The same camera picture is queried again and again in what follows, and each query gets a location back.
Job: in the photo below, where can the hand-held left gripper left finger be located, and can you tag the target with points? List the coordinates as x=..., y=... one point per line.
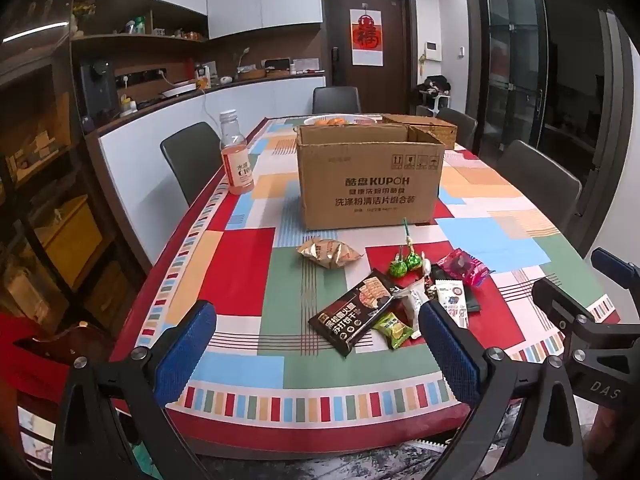
x=192, y=340

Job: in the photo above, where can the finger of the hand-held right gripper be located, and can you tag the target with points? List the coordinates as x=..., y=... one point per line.
x=612, y=266
x=557, y=302

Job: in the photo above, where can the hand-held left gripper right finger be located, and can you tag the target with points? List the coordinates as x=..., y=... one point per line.
x=450, y=350

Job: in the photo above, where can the white silver snack packet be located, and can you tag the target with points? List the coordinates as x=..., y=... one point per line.
x=415, y=302

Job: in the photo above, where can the brown cardboard box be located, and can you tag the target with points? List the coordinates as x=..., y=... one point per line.
x=365, y=185

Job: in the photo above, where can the small white blue packet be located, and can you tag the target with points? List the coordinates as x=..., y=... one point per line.
x=450, y=295

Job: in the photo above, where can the green yellow candy packet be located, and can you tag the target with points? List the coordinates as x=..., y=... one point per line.
x=394, y=331

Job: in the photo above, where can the red pink snack packet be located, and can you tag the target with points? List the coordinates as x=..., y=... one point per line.
x=462, y=266

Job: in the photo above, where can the small white wrapped candy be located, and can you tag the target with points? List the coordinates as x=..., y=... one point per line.
x=427, y=265

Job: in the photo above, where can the green foil candy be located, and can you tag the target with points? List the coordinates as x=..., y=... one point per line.
x=413, y=260
x=398, y=266

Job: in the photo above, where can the large black snack packet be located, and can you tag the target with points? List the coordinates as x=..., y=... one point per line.
x=350, y=317

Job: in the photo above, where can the grey dining chair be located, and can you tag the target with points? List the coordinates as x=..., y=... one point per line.
x=540, y=175
x=460, y=127
x=192, y=160
x=336, y=100

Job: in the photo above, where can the gold snack packet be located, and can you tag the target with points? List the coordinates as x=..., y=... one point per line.
x=327, y=252

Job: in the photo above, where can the red cloth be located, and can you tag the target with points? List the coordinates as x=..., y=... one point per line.
x=35, y=350

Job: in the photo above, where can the pink drink bottle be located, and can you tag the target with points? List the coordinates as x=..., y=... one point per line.
x=237, y=160

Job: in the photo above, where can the white sideboard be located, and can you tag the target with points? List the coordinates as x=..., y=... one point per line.
x=140, y=160

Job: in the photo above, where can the dark glass door cabinet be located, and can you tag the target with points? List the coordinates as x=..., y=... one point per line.
x=560, y=85

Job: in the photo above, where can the wooden glass display cabinet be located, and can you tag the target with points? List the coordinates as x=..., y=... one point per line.
x=50, y=185

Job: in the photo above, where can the wicker basket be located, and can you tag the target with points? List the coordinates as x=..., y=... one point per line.
x=425, y=127

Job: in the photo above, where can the white stool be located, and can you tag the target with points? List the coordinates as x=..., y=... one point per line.
x=432, y=102

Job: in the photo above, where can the white round cooker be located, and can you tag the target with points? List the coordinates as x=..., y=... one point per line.
x=177, y=91

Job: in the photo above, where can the white fruit plate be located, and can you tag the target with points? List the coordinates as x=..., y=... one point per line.
x=312, y=120

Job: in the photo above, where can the black bag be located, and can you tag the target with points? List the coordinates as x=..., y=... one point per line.
x=434, y=84

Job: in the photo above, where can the orange fruit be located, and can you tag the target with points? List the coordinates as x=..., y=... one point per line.
x=331, y=121

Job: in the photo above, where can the black coffee machine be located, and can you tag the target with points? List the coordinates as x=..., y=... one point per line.
x=97, y=90

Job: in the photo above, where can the dark brown door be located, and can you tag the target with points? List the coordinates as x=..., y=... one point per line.
x=395, y=60

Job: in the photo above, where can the white wall intercom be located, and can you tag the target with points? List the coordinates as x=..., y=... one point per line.
x=431, y=51

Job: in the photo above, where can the wooden wall shelf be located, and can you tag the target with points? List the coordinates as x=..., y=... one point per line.
x=140, y=39

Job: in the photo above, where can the red wall calendar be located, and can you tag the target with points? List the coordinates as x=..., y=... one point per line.
x=367, y=37

